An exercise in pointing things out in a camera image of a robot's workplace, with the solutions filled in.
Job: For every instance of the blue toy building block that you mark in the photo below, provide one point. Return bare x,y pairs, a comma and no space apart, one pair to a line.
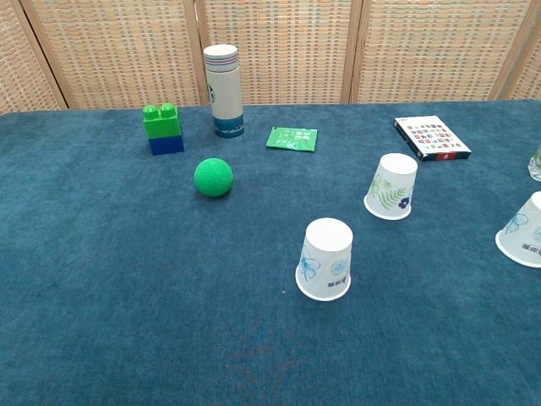
166,145

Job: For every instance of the paper cup with blue flower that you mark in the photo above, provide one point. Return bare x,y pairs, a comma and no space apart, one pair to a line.
523,237
325,258

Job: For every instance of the white printed card box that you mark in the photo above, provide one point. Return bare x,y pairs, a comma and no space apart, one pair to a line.
431,136

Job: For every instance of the clear plastic water bottle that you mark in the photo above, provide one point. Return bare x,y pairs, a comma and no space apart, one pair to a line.
536,167

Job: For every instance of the blue table cloth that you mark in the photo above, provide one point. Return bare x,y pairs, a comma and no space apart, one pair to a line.
127,275

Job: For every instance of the green toy building block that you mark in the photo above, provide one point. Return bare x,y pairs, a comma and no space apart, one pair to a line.
162,123

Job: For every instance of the woven wooden folding screen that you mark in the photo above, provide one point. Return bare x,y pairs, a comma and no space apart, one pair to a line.
270,51

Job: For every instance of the green ball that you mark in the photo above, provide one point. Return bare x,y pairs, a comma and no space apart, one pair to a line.
213,177

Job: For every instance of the green foil packet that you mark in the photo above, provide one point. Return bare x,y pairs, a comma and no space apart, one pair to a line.
291,139

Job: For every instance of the white cylindrical canister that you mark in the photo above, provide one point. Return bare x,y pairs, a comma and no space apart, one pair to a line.
225,93

